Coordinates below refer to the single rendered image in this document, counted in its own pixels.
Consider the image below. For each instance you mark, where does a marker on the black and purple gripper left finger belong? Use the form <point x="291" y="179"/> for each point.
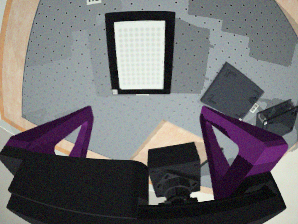
<point x="44" y="138"/>

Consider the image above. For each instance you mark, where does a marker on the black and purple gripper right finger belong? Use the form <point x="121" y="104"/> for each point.
<point x="259" y="151"/>

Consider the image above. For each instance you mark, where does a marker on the white well plate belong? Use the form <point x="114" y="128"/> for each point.
<point x="140" y="49"/>

